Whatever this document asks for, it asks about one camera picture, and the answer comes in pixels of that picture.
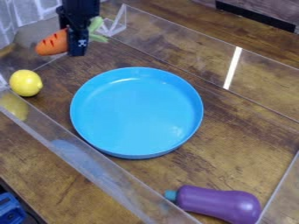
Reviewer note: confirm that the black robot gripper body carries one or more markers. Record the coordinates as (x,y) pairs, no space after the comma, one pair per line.
(76,12)

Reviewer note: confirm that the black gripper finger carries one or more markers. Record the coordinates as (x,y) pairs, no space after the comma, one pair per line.
(77,39)

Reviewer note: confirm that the orange toy carrot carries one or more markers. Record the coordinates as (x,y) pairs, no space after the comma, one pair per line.
(55,44)

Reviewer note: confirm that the blue round plate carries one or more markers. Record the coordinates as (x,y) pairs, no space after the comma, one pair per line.
(136,112)

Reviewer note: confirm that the white patterned curtain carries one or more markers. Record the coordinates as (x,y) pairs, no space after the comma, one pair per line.
(19,13)

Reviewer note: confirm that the yellow toy lemon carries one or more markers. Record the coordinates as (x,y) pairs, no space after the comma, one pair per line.
(25,83)

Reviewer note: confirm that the dark baseboard strip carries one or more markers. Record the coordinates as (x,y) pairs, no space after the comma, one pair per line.
(273,22)

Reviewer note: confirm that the blue device corner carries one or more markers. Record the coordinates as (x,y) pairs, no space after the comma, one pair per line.
(12,213)

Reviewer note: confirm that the purple toy eggplant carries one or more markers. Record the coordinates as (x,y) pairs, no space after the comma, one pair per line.
(233,206)

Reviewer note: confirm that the clear acrylic enclosure wall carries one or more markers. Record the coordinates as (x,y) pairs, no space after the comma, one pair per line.
(241,65)

